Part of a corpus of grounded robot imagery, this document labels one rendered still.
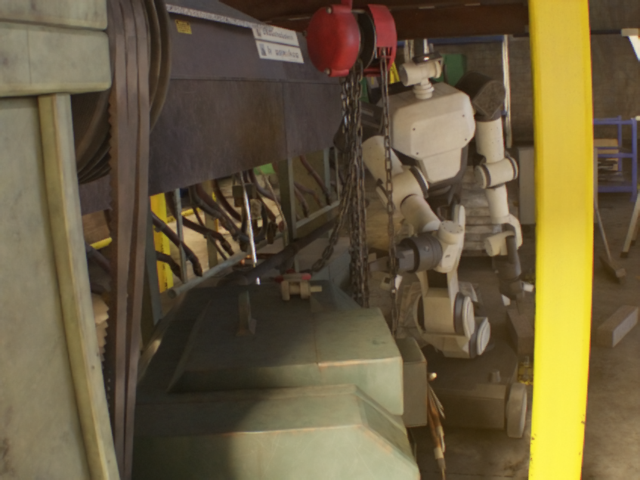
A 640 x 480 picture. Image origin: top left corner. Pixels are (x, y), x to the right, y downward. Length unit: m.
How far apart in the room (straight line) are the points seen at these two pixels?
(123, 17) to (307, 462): 0.54
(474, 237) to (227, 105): 3.32
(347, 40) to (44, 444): 1.08
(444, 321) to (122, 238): 1.87
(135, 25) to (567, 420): 1.05
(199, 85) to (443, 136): 0.74
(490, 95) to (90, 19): 1.76
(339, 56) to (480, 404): 1.50
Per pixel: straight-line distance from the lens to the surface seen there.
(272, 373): 0.96
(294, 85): 2.60
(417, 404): 1.28
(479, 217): 5.09
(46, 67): 0.53
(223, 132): 2.00
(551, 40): 1.25
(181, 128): 1.78
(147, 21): 0.68
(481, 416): 2.59
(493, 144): 2.30
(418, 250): 1.69
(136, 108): 0.66
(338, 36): 1.45
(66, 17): 0.56
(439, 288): 2.43
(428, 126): 2.09
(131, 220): 0.67
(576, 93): 1.24
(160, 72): 0.71
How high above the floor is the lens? 1.21
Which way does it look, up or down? 10 degrees down
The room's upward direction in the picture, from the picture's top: 4 degrees counter-clockwise
